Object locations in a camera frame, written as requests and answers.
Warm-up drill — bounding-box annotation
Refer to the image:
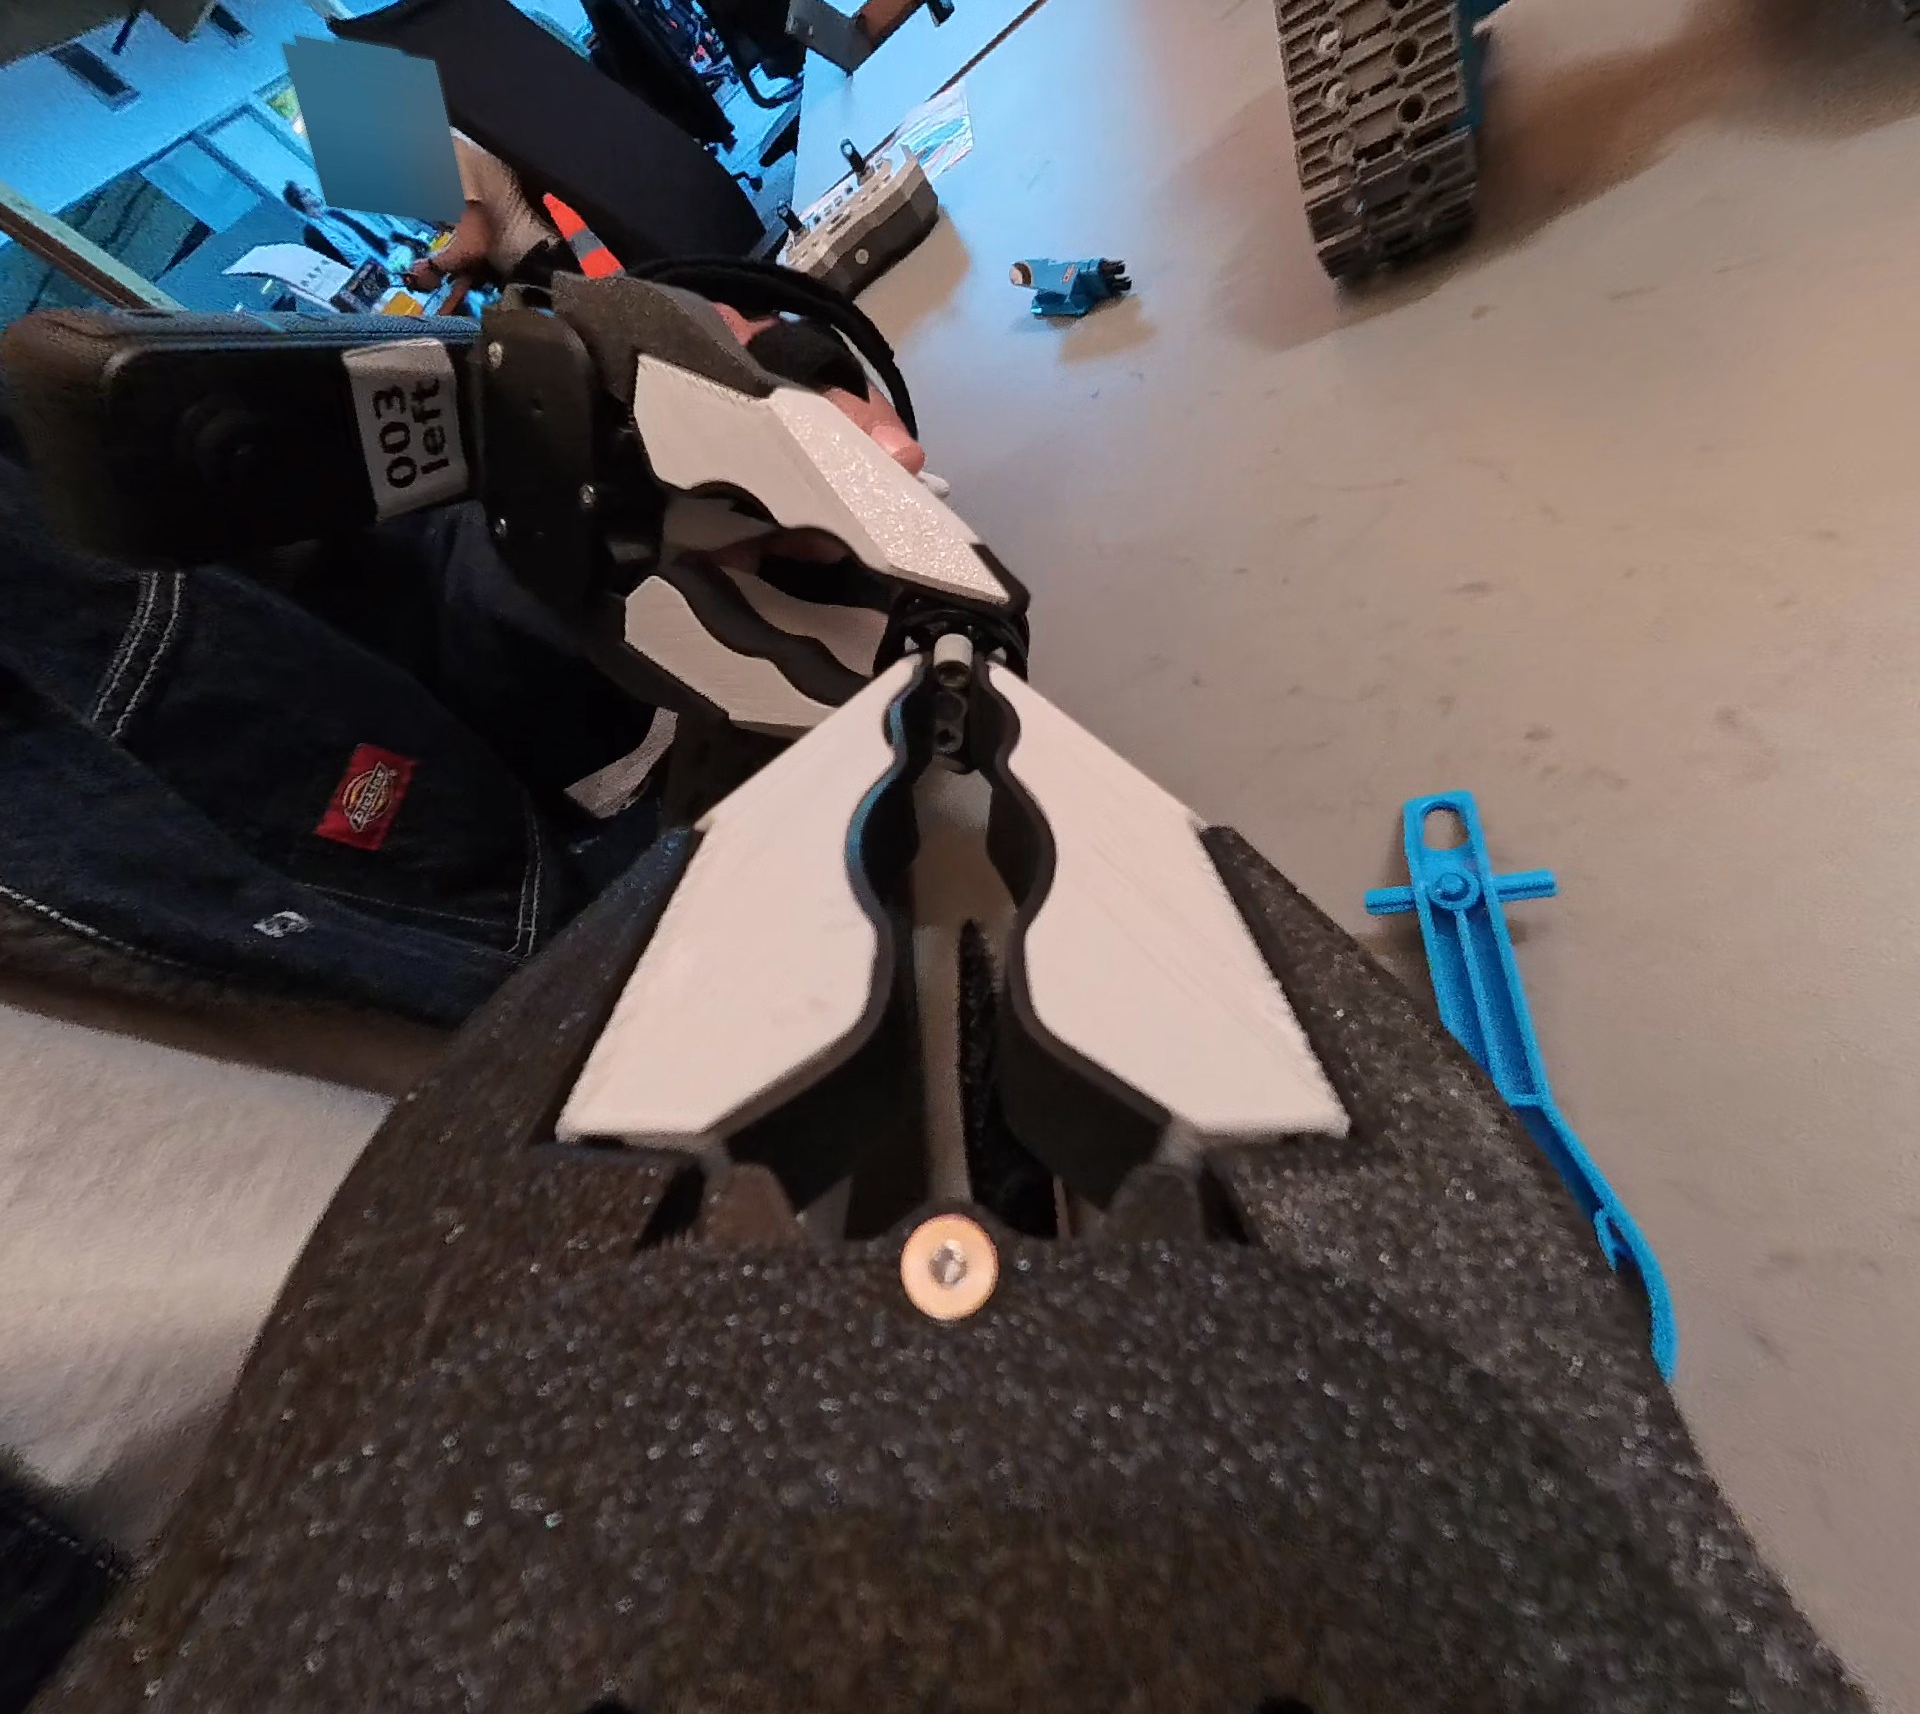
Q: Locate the blue grey brick assembly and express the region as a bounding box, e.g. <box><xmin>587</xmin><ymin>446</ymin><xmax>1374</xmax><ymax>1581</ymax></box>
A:
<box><xmin>892</xmin><ymin>597</ymin><xmax>1038</xmax><ymax>756</ymax></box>

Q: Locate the blue brick separator tool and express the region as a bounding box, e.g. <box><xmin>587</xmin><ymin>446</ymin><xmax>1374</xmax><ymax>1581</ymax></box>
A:
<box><xmin>1362</xmin><ymin>789</ymin><xmax>1681</xmax><ymax>1386</ymax></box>

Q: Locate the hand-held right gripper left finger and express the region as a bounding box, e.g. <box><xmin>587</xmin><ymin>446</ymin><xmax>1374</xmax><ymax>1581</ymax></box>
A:
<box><xmin>555</xmin><ymin>661</ymin><xmax>925</xmax><ymax>1206</ymax></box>

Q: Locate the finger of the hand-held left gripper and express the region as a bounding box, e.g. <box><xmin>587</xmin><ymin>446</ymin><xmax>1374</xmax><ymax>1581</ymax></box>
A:
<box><xmin>619</xmin><ymin>571</ymin><xmax>907</xmax><ymax>746</ymax></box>
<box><xmin>627</xmin><ymin>352</ymin><xmax>1038</xmax><ymax>623</ymax></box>

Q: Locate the person's leg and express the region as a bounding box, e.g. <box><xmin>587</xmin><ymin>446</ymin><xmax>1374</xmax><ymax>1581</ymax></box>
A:
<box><xmin>0</xmin><ymin>1459</ymin><xmax>135</xmax><ymax>1705</ymax></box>

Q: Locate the grey remote controller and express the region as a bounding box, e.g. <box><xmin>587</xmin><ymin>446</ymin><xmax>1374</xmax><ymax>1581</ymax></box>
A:
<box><xmin>780</xmin><ymin>155</ymin><xmax>943</xmax><ymax>299</ymax></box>

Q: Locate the blue tracked toy robot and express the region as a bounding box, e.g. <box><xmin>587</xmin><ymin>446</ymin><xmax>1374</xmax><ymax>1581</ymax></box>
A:
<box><xmin>1264</xmin><ymin>0</ymin><xmax>1920</xmax><ymax>284</ymax></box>

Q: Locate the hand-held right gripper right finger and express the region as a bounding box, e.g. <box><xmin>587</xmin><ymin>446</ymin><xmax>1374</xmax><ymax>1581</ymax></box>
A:
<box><xmin>974</xmin><ymin>664</ymin><xmax>1353</xmax><ymax>1215</ymax></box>

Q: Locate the blue round brick piece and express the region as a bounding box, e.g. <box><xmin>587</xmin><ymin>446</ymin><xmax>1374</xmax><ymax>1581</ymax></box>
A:
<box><xmin>1013</xmin><ymin>257</ymin><xmax>1135</xmax><ymax>324</ymax></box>

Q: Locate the black office chair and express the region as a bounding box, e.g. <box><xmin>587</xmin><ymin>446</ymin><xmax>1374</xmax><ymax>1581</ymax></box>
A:
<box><xmin>326</xmin><ymin>0</ymin><xmax>770</xmax><ymax>276</ymax></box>

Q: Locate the person's left hand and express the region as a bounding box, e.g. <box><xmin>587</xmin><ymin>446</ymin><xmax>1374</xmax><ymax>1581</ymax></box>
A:
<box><xmin>705</xmin><ymin>297</ymin><xmax>933</xmax><ymax>571</ymax></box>

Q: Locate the white desk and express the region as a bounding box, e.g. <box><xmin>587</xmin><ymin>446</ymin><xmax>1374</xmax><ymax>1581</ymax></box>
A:
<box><xmin>840</xmin><ymin>0</ymin><xmax>1920</xmax><ymax>1714</ymax></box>

